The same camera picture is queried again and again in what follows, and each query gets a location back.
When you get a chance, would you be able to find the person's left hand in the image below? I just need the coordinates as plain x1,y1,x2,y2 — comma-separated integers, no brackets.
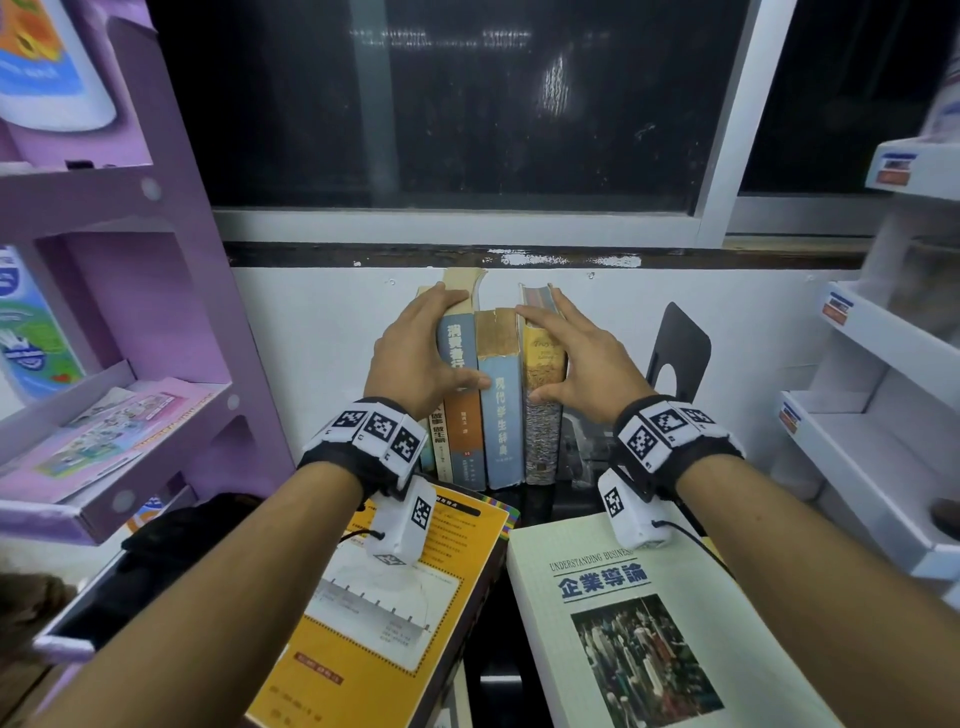
363,282,493,420

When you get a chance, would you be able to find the person's right hand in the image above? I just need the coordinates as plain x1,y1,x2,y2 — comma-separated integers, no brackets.
515,287,659,427

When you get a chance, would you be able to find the blue and orange spine book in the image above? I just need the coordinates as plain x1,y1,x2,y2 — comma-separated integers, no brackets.
435,267,489,492

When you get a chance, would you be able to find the yellow and grey spine book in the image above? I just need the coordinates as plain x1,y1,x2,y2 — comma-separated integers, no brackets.
516,282,565,486

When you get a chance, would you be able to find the light blue worn spine book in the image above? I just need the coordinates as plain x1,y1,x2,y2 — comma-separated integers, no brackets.
475,306,526,491

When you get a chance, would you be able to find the person's right forearm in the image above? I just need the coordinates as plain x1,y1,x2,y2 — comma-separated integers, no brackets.
673,453,960,728

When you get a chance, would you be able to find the person's left forearm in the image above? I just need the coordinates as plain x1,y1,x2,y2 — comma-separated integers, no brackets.
30,459,369,728

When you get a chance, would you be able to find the white and green spine book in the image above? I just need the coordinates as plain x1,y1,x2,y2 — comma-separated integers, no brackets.
420,408,456,483

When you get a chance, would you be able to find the black metal bookend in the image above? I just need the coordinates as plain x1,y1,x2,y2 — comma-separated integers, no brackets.
644,301,713,407

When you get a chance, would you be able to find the black marker wristband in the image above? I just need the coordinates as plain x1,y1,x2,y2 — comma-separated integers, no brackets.
298,396,429,501
612,394,746,498

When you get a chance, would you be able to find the white cover photo book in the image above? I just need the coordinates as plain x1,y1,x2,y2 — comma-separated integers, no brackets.
505,510,846,728

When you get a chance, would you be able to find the purple display shelf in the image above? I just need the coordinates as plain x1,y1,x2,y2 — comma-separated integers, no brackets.
0,0,296,549

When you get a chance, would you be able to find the yellow cover book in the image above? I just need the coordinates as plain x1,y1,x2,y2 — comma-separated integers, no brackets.
245,483,521,728

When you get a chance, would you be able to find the white display shelf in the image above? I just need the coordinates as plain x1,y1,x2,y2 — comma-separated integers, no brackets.
771,135,960,610

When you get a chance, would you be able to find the black bag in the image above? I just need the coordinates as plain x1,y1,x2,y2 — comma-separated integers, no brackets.
33,492,265,666

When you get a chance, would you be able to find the flat pink box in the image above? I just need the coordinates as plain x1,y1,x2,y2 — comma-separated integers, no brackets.
0,376,231,506

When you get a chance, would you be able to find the blue and green packet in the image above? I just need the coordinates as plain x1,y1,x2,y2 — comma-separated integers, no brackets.
0,243,86,406

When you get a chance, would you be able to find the white bottle with colourful label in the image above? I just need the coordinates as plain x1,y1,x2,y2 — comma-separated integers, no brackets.
0,0,120,135

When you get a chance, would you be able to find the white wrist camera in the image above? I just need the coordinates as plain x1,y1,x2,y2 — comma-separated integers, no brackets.
597,465,675,552
364,475,438,568

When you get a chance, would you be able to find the black camera cable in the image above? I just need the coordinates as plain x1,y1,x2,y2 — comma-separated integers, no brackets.
651,519,735,580

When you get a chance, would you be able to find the dark window with white frame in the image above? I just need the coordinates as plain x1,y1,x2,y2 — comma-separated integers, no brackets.
146,0,960,250

